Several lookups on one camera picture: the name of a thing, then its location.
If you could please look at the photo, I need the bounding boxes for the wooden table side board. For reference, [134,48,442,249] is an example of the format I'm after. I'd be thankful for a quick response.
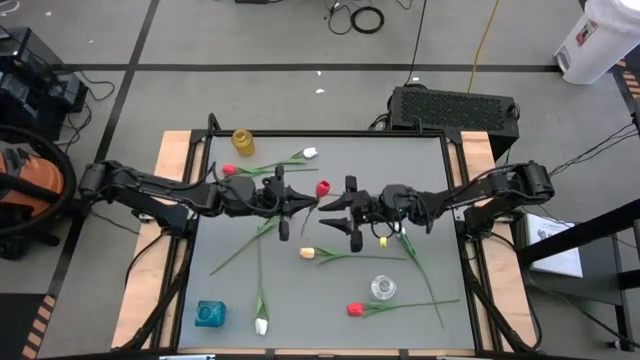
[110,130,207,350]
[447,130,539,351]

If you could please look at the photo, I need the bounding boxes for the long black power cable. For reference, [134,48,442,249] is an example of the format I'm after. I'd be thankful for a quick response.
[403,0,429,86]

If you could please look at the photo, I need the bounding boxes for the hazard striped floor mat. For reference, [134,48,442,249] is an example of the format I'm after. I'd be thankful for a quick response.
[612,57,640,131]
[0,292,59,360]

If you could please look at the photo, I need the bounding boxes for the yellow glass vase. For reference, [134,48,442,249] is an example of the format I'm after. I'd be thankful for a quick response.
[230,128,256,158]

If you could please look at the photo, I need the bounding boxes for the clear glass vase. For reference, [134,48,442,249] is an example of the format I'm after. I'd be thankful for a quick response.
[369,273,398,302]

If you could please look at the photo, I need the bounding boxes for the orange shop vacuum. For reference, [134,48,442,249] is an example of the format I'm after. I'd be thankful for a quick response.
[0,142,66,219]

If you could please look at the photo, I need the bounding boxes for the black equipment cases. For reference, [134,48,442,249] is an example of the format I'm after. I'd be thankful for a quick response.
[0,25,90,144]

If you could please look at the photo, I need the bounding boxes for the white plastic bin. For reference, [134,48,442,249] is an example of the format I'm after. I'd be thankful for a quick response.
[553,0,640,86]

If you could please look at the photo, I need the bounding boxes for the loose black floor cable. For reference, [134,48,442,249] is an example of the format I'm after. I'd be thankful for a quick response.
[323,0,354,36]

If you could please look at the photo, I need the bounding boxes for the white artificial tulip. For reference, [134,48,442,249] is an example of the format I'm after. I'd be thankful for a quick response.
[239,146,320,176]
[253,232,270,337]
[398,227,445,330]

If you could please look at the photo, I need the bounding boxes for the white paper sheet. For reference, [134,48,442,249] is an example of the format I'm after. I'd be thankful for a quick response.
[524,212,585,279]

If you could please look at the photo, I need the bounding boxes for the black perforated computer case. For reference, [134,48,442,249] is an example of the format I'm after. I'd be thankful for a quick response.
[387,85,521,161]

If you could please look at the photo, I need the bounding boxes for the orange vacuum cleaner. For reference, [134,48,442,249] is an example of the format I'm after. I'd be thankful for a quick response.
[0,123,79,239]

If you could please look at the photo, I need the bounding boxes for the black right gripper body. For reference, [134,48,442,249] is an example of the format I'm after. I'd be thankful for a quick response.
[345,175,432,253]

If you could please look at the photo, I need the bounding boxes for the blue glass vase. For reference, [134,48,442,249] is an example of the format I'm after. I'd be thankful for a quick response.
[193,299,228,329]

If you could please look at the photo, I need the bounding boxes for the black computer cable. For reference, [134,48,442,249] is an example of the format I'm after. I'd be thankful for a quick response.
[368,113,394,132]

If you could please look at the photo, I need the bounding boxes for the yellow power cord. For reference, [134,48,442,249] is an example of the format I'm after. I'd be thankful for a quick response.
[467,0,501,94]

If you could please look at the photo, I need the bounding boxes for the coiled black floor cable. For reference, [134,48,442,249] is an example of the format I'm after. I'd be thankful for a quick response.
[349,5,386,35]

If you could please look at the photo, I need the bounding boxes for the black floor cables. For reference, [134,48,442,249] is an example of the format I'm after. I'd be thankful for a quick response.
[547,122,640,179]

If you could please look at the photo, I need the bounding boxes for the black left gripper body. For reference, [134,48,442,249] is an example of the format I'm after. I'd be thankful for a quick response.
[219,165,296,242]

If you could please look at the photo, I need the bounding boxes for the red artificial tulip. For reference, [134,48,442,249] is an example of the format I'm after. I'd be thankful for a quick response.
[222,163,320,179]
[299,178,332,239]
[346,298,461,319]

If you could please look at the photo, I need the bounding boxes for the peach artificial tulip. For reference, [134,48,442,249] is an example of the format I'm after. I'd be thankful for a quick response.
[209,215,281,277]
[298,246,407,266]

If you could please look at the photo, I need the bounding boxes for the black metal cart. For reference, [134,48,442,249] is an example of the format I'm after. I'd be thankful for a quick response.
[514,197,640,351]

